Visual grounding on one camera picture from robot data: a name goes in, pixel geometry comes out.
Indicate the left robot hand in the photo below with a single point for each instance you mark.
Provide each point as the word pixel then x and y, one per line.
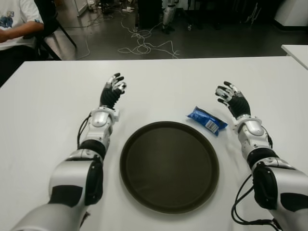
pixel 109 96

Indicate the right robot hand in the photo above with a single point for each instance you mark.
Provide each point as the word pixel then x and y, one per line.
pixel 238 103

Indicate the blue Oreo packet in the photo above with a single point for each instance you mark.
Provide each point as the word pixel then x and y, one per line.
pixel 204 119

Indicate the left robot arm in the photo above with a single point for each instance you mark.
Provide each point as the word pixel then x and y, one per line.
pixel 69 173

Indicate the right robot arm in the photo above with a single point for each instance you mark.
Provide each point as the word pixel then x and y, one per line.
pixel 284 183

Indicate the white side table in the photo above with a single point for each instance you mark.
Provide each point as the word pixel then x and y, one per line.
pixel 297 53

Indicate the white power strip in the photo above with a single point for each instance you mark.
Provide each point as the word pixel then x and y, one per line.
pixel 128 9

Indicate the round dark brown tray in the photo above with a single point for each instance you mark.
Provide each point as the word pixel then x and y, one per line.
pixel 168 168

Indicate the black chair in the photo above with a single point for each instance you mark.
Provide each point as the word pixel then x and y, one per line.
pixel 51 21

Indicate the white shelf unit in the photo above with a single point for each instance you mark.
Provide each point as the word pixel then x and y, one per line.
pixel 80 6

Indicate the white cabinet black base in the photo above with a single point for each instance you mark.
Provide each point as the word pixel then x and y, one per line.
pixel 293 12

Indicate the seated person white shirt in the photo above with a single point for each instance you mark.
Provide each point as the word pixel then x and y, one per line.
pixel 16 19

